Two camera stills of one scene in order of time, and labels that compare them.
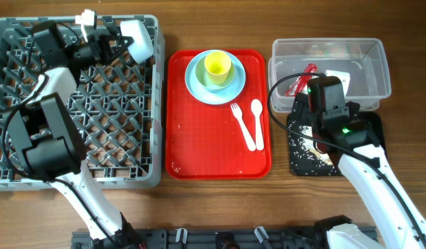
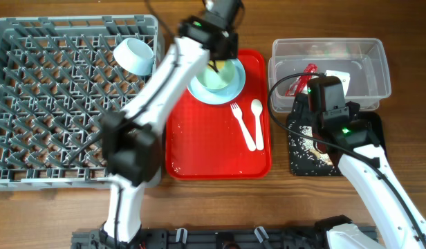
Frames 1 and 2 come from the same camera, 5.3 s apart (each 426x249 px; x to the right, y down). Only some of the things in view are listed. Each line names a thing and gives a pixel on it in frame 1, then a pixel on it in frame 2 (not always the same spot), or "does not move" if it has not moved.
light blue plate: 218,97 does not move
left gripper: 103,52 → 234,50
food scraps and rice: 305,158 does not move
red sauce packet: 300,84 does not move
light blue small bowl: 142,48 → 135,55
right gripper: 352,110 does not move
